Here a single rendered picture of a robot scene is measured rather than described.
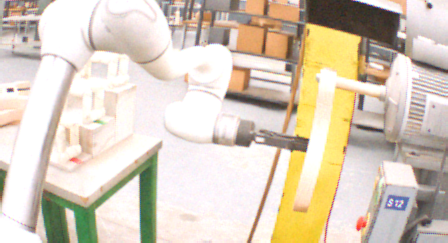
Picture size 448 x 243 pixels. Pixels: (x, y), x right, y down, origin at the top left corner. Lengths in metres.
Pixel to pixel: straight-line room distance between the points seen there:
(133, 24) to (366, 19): 0.78
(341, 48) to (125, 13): 1.43
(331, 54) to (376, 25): 0.77
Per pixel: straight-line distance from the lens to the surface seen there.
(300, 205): 1.23
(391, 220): 1.00
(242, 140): 1.33
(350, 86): 1.24
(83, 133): 1.39
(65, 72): 0.92
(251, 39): 6.12
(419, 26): 1.34
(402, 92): 1.14
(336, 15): 1.39
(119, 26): 0.85
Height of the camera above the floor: 1.45
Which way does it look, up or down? 15 degrees down
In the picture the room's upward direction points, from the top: 7 degrees clockwise
